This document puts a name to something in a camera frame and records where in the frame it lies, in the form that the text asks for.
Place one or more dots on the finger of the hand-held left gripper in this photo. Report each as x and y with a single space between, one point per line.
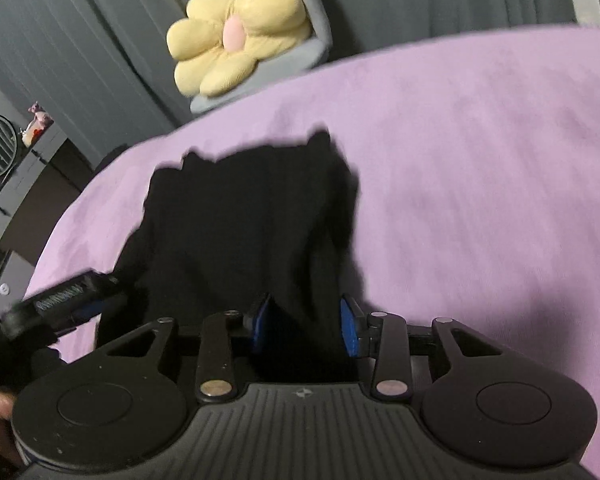
75 296

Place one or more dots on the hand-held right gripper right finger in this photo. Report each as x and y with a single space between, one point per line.
349 326

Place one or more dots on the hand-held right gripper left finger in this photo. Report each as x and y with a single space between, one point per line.
260 324

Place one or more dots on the black garment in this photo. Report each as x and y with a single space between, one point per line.
245 230

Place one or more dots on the grey drawer cabinet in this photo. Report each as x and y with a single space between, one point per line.
25 185

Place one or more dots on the pink plush toy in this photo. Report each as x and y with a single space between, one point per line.
37 122

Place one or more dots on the purple blanket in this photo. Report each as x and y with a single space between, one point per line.
480 185

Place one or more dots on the grey curtain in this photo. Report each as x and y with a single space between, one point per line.
105 35

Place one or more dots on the grey chair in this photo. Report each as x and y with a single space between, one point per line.
305 45

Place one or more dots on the yellow flower pillow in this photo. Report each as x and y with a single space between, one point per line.
235 35

